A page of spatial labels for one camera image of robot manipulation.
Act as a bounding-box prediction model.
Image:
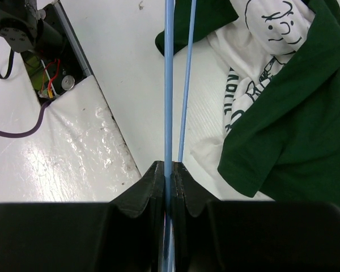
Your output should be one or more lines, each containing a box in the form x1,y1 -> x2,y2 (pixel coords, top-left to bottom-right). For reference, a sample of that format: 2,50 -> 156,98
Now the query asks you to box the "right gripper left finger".
109,161 -> 165,218

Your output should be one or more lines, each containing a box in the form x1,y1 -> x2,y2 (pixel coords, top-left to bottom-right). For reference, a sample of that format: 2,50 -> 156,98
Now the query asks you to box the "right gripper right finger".
171,162 -> 215,218

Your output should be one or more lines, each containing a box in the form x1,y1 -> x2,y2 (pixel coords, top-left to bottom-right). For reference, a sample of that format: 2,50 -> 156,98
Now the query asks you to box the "light blue wire hanger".
161,0 -> 197,271

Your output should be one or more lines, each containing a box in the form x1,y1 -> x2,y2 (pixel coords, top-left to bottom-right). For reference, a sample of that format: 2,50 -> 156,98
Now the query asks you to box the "green and white raglan t-shirt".
154,0 -> 340,202

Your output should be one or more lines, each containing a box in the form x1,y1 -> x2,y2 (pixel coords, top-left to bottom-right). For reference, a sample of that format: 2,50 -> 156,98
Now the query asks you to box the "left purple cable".
0,99 -> 53,139

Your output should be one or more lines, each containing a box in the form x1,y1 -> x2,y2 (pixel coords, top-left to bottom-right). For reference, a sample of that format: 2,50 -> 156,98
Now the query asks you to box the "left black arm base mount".
0,1 -> 92,103

